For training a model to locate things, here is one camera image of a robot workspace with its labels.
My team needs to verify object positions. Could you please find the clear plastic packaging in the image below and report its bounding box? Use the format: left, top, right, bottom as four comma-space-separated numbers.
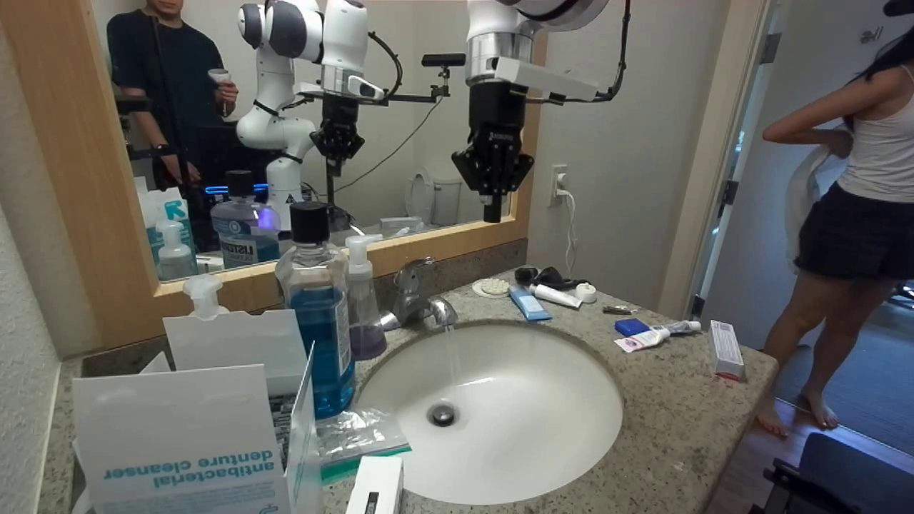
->
283, 342, 326, 514

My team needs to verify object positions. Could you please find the light blue tube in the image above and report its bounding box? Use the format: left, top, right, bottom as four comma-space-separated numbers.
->
507, 285, 554, 326

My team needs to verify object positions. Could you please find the person in black shorts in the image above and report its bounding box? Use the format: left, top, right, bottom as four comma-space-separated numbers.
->
754, 0, 914, 443

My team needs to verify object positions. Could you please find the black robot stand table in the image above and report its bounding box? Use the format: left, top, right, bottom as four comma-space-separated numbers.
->
753, 432, 914, 514

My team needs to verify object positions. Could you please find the wood framed mirror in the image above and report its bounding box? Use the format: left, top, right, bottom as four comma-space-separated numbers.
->
0, 0, 554, 353

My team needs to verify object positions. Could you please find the white door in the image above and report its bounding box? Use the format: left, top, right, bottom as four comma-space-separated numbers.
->
700, 0, 914, 350

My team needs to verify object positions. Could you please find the long white box red end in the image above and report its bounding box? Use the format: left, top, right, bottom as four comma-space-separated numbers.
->
708, 316, 750, 385

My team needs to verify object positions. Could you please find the dark purple round cap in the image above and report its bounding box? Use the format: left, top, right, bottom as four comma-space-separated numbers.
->
350, 323, 391, 363

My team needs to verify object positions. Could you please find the small clear pump bottle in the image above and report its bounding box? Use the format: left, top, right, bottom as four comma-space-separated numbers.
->
180, 270, 231, 323

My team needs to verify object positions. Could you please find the metal sink drain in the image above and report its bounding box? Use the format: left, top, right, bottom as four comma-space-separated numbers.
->
427, 399, 460, 428

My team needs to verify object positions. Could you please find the white oval sink basin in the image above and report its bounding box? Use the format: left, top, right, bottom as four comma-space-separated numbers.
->
356, 319, 627, 507

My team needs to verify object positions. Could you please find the plain white tube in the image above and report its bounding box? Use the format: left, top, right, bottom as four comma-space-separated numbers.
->
525, 279, 584, 312

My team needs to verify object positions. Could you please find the chrome sink faucet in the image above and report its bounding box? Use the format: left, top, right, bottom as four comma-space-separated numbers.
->
374, 295, 464, 336

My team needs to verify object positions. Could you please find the blue mouthwash bottle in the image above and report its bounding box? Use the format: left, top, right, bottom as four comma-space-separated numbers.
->
271, 201, 360, 423

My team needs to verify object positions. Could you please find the chrome faucet handle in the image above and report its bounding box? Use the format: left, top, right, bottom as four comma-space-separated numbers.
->
391, 255, 440, 305

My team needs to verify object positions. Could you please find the slim clear bottle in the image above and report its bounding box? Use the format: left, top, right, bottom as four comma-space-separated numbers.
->
341, 225, 381, 332

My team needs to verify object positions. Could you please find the plain white carton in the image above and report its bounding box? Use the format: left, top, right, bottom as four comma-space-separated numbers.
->
161, 305, 308, 396

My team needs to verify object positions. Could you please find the white tube with red print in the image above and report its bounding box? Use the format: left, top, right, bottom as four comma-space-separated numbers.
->
611, 326, 675, 358

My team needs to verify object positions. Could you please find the round white soap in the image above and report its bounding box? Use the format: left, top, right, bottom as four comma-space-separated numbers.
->
470, 273, 515, 300

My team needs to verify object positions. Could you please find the wooden door frame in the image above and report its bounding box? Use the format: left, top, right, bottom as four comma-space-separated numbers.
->
654, 0, 778, 323

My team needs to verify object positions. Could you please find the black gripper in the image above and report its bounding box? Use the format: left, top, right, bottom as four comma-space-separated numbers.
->
450, 81, 538, 225

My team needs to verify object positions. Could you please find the white box with black stripe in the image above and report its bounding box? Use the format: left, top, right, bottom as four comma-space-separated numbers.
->
343, 455, 406, 514

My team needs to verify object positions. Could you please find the black coiled cord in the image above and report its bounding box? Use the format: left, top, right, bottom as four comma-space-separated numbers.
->
513, 263, 588, 295

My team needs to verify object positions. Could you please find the white charger cable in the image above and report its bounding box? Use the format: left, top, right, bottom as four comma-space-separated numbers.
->
557, 201, 584, 279

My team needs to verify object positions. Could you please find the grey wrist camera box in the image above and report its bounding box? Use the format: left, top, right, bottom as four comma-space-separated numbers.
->
470, 53, 605, 105

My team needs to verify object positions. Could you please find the zip bag with green seal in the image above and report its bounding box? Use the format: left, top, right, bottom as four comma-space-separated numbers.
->
314, 406, 416, 483

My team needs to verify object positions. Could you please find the small blue container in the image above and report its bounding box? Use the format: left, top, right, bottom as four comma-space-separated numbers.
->
611, 315, 653, 339

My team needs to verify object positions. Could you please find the white denture cleanser box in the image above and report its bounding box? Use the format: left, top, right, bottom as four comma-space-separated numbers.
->
68, 363, 296, 514

